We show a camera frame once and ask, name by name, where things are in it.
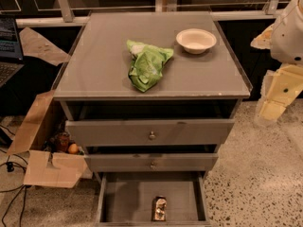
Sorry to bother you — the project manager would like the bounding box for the green chip bag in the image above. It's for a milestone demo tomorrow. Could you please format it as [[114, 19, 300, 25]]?
[[127, 40, 173, 93]]

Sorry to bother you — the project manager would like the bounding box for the metal window railing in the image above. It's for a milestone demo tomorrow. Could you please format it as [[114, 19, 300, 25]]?
[[0, 0, 291, 27]]

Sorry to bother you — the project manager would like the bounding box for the dark jar in box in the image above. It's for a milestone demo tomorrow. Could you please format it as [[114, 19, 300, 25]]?
[[56, 132, 70, 152]]

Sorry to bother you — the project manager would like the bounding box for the grey middle drawer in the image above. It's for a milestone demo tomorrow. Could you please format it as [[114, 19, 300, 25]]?
[[85, 153, 218, 172]]

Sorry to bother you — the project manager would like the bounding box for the grey top drawer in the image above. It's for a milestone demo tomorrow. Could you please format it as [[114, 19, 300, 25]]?
[[66, 119, 234, 147]]

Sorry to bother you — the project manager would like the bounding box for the cardboard sheet piece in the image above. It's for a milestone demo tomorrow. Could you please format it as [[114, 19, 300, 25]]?
[[20, 27, 70, 66]]

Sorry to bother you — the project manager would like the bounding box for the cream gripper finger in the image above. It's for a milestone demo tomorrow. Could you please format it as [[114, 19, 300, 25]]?
[[250, 26, 273, 49], [258, 100, 286, 121]]

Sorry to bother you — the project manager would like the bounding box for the grey bottom drawer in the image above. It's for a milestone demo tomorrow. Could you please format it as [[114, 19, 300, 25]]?
[[94, 172, 211, 227]]

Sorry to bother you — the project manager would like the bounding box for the grey drawer cabinet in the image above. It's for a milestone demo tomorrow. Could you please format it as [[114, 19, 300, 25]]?
[[51, 10, 254, 227]]

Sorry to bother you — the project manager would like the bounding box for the grey drawer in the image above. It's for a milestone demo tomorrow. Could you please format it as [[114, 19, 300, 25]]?
[[94, 172, 211, 227], [85, 153, 218, 172], [66, 119, 234, 147]]

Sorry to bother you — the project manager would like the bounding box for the brown cardboard box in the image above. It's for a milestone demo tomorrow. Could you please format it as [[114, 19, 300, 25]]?
[[7, 90, 93, 188]]

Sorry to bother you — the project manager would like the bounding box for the white paper bowl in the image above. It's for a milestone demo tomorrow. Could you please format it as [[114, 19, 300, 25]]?
[[176, 28, 217, 55]]

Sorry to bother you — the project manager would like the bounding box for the black floor cable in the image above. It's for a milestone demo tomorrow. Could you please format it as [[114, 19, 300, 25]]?
[[0, 123, 30, 227]]

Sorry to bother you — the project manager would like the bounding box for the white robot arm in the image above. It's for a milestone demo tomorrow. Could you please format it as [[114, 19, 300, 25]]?
[[251, 0, 303, 123]]

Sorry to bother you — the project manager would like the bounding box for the orange fruit in box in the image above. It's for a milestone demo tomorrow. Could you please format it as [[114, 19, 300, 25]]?
[[68, 144, 79, 154]]

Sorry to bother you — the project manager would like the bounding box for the orange soda can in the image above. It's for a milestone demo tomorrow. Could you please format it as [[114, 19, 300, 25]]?
[[151, 196, 167, 221]]

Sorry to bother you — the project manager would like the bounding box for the open laptop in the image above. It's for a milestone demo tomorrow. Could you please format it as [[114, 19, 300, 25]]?
[[0, 14, 24, 87]]

